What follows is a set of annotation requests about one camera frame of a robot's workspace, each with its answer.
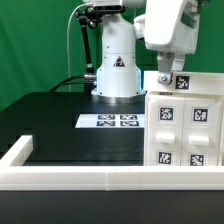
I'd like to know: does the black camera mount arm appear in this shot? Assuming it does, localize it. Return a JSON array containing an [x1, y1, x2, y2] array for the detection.
[[74, 7, 101, 81]]

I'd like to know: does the white marker base plate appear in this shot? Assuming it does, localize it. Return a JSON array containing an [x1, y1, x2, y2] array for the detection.
[[75, 114, 144, 128]]

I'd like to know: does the white cabinet top block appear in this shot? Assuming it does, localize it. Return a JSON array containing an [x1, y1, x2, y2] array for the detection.
[[143, 71, 224, 96]]

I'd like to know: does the white cabinet door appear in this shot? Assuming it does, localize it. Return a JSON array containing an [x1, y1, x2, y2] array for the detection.
[[181, 98, 222, 166], [146, 95, 184, 166]]

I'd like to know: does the white cabinet body box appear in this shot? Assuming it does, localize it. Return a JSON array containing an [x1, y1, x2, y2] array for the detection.
[[144, 93, 223, 167]]

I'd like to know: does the black cable bundle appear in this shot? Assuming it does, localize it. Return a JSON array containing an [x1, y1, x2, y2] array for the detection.
[[49, 75, 98, 93]]

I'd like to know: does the white cable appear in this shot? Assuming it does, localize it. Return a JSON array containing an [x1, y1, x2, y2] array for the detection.
[[66, 3, 88, 93]]

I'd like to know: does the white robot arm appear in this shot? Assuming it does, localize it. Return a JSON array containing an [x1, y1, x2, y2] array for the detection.
[[82, 0, 209, 103]]

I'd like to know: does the white U-shaped border frame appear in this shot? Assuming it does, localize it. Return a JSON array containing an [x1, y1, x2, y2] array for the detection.
[[0, 135, 224, 191]]

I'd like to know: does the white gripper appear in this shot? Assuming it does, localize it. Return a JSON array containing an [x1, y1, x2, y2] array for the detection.
[[144, 0, 200, 84]]

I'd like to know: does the black camera on mount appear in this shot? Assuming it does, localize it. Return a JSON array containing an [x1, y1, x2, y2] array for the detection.
[[87, 0, 126, 14]]

